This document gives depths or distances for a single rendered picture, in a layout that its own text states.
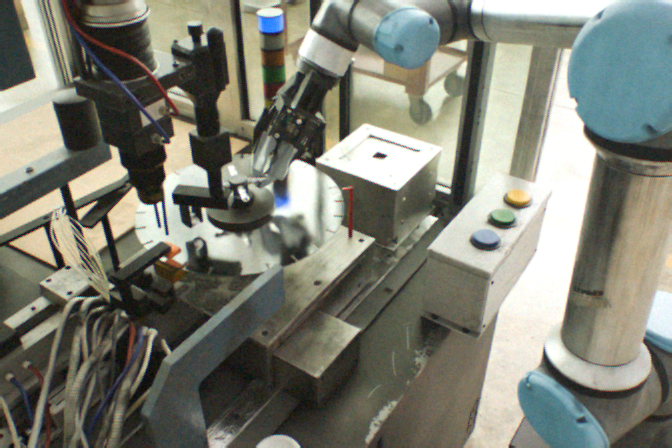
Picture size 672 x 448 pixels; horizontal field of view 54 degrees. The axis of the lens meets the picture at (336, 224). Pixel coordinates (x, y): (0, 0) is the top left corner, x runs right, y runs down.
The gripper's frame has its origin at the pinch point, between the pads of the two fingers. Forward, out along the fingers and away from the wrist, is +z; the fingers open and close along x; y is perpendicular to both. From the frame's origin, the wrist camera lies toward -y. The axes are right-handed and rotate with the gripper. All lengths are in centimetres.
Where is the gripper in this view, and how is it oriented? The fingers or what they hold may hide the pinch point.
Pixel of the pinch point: (260, 178)
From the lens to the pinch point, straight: 105.3
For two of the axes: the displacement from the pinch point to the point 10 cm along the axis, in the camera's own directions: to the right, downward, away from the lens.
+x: 8.7, 3.5, 3.5
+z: -4.6, 8.4, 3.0
